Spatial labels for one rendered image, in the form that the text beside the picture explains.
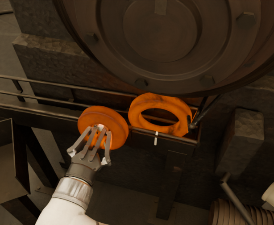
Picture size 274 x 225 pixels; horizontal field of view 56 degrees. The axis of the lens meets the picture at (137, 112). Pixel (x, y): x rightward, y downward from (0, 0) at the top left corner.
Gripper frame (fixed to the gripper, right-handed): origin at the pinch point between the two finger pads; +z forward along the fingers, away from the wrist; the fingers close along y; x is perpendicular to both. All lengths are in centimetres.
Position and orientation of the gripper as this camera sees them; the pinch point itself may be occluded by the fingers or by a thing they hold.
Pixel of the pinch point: (105, 119)
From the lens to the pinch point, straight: 78.8
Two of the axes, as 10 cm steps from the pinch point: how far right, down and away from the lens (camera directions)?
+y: 9.6, 2.1, -1.7
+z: 2.7, -7.8, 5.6
